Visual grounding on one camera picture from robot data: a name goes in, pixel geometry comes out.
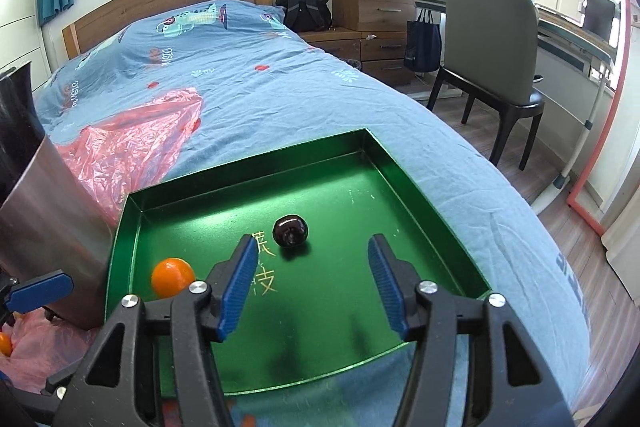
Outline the orange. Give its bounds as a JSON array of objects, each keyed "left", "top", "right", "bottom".
[
  {"left": 0, "top": 333, "right": 12, "bottom": 357},
  {"left": 151, "top": 258, "right": 196, "bottom": 298}
]

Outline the dark plum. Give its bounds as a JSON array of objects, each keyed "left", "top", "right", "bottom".
[{"left": 272, "top": 215, "right": 308, "bottom": 248}]

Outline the electric kettle steel black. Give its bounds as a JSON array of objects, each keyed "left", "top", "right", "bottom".
[{"left": 1, "top": 64, "right": 115, "bottom": 329}]

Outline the pink plastic sheet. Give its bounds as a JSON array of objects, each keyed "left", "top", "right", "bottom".
[{"left": 1, "top": 88, "right": 203, "bottom": 393}]

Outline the green metal tray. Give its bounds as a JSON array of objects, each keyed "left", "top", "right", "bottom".
[{"left": 105, "top": 129, "right": 489, "bottom": 395}]

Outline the white wardrobe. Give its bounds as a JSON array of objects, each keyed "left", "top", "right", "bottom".
[{"left": 0, "top": 0, "right": 51, "bottom": 91}]

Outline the grey office chair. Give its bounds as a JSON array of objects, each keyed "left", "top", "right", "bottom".
[{"left": 426, "top": 0, "right": 544, "bottom": 170}]

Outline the white desk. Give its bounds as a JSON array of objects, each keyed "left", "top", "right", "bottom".
[{"left": 399, "top": 0, "right": 622, "bottom": 216}]

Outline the dark blue tote bag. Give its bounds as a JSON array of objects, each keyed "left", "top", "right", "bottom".
[{"left": 404, "top": 10, "right": 442, "bottom": 72}]

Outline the low wooden nightstand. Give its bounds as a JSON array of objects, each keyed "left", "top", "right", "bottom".
[{"left": 299, "top": 27, "right": 361, "bottom": 61}]

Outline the black backpack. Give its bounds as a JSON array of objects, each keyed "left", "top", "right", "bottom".
[{"left": 276, "top": 0, "right": 332, "bottom": 34}]

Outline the wooden drawer cabinet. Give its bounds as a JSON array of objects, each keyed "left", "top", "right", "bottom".
[{"left": 331, "top": 0, "right": 416, "bottom": 87}]

